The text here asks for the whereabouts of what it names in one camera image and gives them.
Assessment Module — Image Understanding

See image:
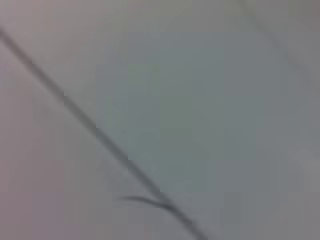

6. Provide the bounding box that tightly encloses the black wall cable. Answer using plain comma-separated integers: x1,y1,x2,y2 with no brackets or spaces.
0,26,210,240

